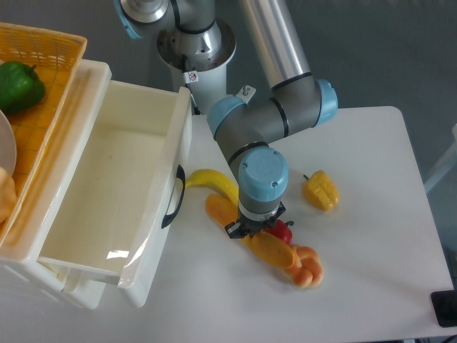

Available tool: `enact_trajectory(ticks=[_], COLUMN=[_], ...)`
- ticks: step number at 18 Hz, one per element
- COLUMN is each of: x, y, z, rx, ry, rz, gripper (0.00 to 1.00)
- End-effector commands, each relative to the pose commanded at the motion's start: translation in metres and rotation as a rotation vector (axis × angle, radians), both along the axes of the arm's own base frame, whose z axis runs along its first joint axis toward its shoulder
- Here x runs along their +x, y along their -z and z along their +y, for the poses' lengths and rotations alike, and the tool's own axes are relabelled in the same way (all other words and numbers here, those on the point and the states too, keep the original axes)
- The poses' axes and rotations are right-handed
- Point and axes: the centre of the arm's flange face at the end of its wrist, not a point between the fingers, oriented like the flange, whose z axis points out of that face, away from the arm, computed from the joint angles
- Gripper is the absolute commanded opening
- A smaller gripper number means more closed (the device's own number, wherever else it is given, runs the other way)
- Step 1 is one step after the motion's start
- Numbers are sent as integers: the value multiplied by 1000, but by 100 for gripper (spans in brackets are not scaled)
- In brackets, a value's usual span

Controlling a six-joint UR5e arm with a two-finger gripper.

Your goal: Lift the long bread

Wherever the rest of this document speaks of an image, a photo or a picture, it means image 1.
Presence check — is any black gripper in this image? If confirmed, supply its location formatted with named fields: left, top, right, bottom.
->
left=224, top=202, right=286, bottom=239

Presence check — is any long orange bread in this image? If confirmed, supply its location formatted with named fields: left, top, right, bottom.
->
left=205, top=194, right=296, bottom=269

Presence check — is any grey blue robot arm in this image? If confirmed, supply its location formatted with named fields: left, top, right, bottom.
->
left=114, top=1, right=338, bottom=239

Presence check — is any braided bread roll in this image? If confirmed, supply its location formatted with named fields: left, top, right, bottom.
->
left=283, top=244, right=324, bottom=289

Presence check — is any pale bread roll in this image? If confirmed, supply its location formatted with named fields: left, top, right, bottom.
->
left=0, top=167, right=17, bottom=223

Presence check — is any red bell pepper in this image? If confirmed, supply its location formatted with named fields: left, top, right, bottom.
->
left=264, top=219, right=294, bottom=244

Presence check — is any yellow banana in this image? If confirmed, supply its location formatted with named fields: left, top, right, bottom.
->
left=186, top=169, right=238, bottom=205

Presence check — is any yellow bell pepper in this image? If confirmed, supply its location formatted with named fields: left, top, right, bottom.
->
left=302, top=170, right=340, bottom=212

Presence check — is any white plastic drawer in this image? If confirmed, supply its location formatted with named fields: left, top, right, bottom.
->
left=39, top=81, right=192, bottom=307

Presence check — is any black device at edge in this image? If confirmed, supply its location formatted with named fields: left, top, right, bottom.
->
left=431, top=290, right=456, bottom=327

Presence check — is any white drawer cabinet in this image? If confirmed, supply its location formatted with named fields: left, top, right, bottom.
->
left=1, top=59, right=111, bottom=309

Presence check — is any orange woven basket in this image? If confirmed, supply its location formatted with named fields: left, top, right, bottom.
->
left=1, top=22, right=87, bottom=237

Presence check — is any white plate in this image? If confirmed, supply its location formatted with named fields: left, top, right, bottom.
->
left=0, top=112, right=17, bottom=175

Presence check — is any green bell pepper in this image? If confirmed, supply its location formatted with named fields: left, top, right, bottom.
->
left=1, top=61, right=46, bottom=115

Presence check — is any black drawer handle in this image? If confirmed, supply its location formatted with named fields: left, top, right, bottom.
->
left=161, top=164, right=186, bottom=229

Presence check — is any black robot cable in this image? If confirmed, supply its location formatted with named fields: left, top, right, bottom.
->
left=181, top=53, right=203, bottom=116

